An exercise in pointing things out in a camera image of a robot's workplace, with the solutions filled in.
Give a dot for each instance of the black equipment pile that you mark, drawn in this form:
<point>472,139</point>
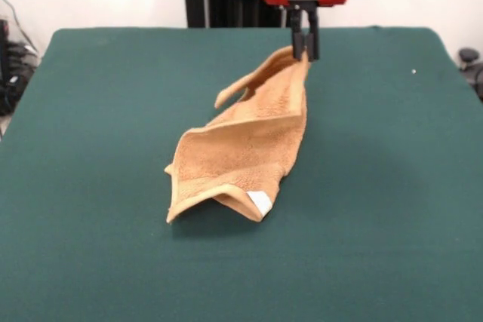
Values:
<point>17,73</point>

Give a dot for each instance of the dark green table cloth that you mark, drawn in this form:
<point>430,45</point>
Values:
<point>94,186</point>

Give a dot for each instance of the tan terry towel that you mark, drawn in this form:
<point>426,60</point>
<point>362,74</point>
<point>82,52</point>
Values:
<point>245,148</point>

